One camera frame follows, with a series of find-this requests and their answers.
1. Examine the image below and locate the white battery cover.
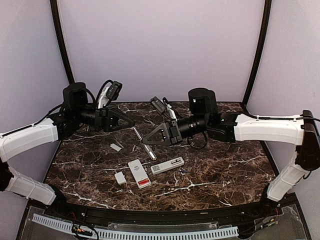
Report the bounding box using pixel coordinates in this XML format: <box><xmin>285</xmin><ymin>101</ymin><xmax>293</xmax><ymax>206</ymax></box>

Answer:
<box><xmin>110</xmin><ymin>143</ymin><xmax>123</xmax><ymax>152</ymax></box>
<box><xmin>114</xmin><ymin>171</ymin><xmax>127</xmax><ymax>185</ymax></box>

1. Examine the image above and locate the right black frame post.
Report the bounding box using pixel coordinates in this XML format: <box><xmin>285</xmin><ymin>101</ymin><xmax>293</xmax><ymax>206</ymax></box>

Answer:
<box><xmin>241</xmin><ymin>0</ymin><xmax>272</xmax><ymax>109</ymax></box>

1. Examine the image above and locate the white remote with green buttons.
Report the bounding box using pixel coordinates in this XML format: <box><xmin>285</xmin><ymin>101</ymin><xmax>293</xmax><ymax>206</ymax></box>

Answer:
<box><xmin>128</xmin><ymin>159</ymin><xmax>152</xmax><ymax>189</ymax></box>

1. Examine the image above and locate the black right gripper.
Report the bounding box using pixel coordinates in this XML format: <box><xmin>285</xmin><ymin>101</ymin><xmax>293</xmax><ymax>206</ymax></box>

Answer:
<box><xmin>142</xmin><ymin>114</ymin><xmax>209</xmax><ymax>146</ymax></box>

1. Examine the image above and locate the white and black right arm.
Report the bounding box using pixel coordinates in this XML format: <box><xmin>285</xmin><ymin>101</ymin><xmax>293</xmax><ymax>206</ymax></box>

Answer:
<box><xmin>142</xmin><ymin>87</ymin><xmax>320</xmax><ymax>217</ymax></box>

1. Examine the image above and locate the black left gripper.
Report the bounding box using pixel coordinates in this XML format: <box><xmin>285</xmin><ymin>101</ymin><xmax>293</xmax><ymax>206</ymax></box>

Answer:
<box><xmin>74</xmin><ymin>105</ymin><xmax>136</xmax><ymax>133</ymax></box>

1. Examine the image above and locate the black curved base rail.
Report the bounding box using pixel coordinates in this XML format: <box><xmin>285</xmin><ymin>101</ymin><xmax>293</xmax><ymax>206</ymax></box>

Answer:
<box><xmin>42</xmin><ymin>198</ymin><xmax>282</xmax><ymax>226</ymax></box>

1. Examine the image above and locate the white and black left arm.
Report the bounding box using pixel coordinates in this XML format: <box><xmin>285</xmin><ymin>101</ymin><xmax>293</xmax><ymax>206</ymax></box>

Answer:
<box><xmin>0</xmin><ymin>80</ymin><xmax>135</xmax><ymax>218</ymax></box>

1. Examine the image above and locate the white slotted cable duct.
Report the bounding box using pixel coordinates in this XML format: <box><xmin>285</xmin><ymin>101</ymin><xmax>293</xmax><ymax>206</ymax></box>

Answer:
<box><xmin>32</xmin><ymin>213</ymin><xmax>239</xmax><ymax>240</ymax></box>

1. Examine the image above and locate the white KT-16 remote control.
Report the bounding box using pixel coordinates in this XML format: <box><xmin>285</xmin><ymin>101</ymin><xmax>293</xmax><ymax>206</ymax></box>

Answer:
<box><xmin>150</xmin><ymin>157</ymin><xmax>185</xmax><ymax>175</ymax></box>

